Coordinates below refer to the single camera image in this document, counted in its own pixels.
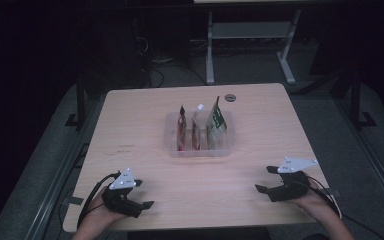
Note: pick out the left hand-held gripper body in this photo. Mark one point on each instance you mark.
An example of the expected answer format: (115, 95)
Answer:
(121, 196)

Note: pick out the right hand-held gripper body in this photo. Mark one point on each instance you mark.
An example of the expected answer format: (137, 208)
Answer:
(290, 188)

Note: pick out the red black snack packet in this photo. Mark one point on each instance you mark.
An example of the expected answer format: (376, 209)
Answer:
(181, 130)

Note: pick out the clear plastic container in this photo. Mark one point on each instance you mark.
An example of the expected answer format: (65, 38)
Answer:
(200, 153)

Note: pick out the green white snack packet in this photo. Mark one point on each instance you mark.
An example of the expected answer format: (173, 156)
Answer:
(216, 130)

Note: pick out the person's right hand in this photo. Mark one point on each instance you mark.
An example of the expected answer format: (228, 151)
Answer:
(313, 203)

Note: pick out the person's left hand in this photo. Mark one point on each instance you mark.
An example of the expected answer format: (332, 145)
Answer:
(96, 210)

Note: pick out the grey tape piece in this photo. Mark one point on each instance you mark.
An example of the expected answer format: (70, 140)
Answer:
(334, 192)
(75, 200)

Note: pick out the grey table grommet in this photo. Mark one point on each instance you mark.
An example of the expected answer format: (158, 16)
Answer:
(230, 97)

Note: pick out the black metal stand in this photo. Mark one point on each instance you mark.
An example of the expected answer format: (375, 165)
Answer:
(356, 100)
(80, 100)

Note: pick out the grey metal rail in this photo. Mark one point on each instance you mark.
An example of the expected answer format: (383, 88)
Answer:
(56, 186)
(376, 160)

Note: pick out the white metal table frame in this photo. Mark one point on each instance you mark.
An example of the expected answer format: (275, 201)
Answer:
(209, 50)

